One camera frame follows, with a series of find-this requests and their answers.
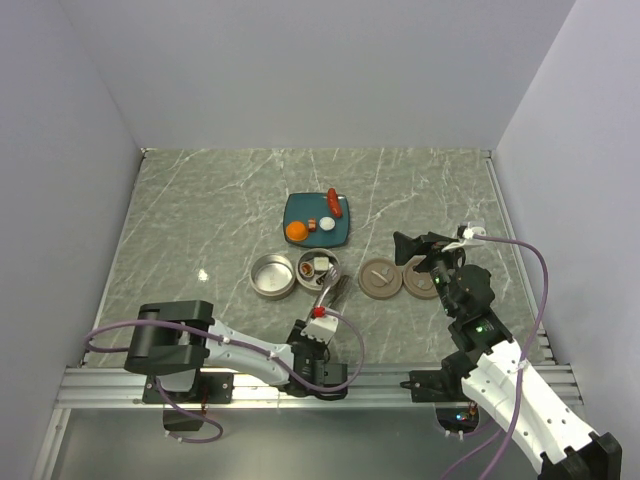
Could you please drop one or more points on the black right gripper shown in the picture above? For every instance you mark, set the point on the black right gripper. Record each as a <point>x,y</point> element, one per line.
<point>406,247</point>

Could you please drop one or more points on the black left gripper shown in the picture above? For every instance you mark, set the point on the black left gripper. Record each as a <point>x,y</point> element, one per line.
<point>296,336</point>

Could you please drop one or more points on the metal food tongs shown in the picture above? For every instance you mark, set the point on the metal food tongs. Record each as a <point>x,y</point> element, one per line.
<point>335,286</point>

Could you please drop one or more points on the white sushi roll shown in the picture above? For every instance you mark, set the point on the white sushi roll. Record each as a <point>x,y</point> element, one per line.
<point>321,263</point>

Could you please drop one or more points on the red sausage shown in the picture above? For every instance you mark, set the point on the red sausage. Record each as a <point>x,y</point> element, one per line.
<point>333,203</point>

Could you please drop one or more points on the orange half fruit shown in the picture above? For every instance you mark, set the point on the orange half fruit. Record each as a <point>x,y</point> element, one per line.
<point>296,231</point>

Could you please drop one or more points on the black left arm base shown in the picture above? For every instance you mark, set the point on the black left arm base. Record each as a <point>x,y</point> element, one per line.
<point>190,387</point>

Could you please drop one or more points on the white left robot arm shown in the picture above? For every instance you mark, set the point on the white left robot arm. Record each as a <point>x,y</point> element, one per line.
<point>156,351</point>

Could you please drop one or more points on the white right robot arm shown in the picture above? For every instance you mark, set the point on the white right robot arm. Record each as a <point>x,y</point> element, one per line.
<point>492,370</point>

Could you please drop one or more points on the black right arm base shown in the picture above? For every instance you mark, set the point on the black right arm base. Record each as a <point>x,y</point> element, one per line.
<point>434,386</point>

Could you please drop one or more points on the right steel lunch container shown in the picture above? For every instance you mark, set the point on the right steel lunch container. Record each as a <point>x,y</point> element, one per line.
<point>314,284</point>

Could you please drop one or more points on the steel lunch container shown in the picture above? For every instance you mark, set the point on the steel lunch container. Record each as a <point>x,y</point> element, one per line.
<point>314,284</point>
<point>272,277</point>

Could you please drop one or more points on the left steel lunch container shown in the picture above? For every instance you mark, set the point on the left steel lunch container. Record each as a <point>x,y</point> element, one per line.
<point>272,277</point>

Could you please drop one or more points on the beige lid right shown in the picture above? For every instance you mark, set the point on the beige lid right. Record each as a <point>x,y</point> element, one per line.
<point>418,284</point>

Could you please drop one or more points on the small white rice bowl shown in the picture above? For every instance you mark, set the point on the small white rice bowl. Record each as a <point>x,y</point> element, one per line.
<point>327,223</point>

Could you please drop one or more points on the teal square plate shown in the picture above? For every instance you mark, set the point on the teal square plate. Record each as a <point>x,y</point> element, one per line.
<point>313,205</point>

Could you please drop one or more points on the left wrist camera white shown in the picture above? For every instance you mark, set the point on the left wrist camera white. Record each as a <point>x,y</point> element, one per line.
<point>321,327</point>

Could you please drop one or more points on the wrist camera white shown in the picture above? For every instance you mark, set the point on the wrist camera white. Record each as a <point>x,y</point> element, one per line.
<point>467,230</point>
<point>321,327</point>

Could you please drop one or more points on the beige lid with handle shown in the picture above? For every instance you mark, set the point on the beige lid with handle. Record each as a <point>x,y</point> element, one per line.
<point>380,279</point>

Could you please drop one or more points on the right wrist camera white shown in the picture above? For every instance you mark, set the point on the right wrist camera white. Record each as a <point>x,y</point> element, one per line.
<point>467,230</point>

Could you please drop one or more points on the aluminium mounting rail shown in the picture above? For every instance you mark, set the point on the aluminium mounting rail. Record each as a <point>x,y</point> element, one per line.
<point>369,386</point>

